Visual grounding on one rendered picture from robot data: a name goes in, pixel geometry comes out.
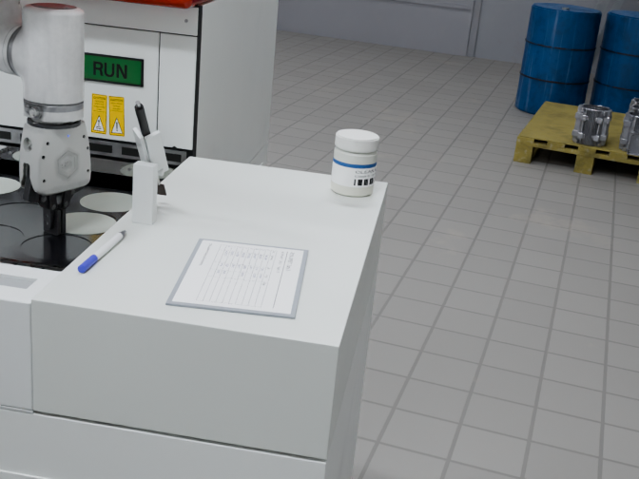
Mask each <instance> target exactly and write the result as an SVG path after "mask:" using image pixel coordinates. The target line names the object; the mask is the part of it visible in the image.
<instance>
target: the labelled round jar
mask: <svg viewBox="0 0 639 479"><path fill-rule="evenodd" d="M378 142H379V136H378V135H377V134H375V133H373V132H370V131H366V130H359V129H342V130H340V131H338V132H337V133H336V140H335V145H336V147H335V150H334V158H333V167H332V177H331V189H332V190H333V191H334V192H335V193H337V194H340V195H342V196H347V197H366V196H369V195H371V194H372V193H373V190H374V183H375V175H376V167H377V157H378V152H377V150H378Z"/></svg>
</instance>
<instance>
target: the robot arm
mask: <svg viewBox="0 0 639 479"><path fill-rule="evenodd" d="M0 71H3V72H5V73H7V74H11V75H15V76H19V77H21V79H22V82H23V98H24V99H23V101H24V116H27V122H26V123H25V124H24V128H23V133H22V140H21V147H20V162H19V176H20V184H21V187H22V188H24V193H23V200H25V201H29V202H38V203H39V205H40V206H41V207H43V224H44V230H45V231H46V232H49V233H51V234H53V235H55V236H58V235H60V234H65V233H66V208H68V207H69V205H70V199H71V198H72V196H73V195H74V193H76V192H78V191H79V190H81V189H83V188H84V187H85V185H87V184H88V183H89V181H90V173H91V170H90V151H89V141H88V135H87V127H86V124H85V121H83V120H81V119H83V118H84V97H85V13H84V11H83V10H82V9H80V8H77V7H74V6H71V5H66V4H57V3H33V4H28V5H25V6H24V7H22V6H21V1H20V0H0Z"/></svg>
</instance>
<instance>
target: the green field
mask: <svg viewBox="0 0 639 479"><path fill-rule="evenodd" d="M141 64H142V62H140V61H131V60H124V59H116V58H108V57H101V56H93V55H85V78H89V79H97V80H105V81H112V82H120V83H128V84H135V85H140V84H141Z"/></svg>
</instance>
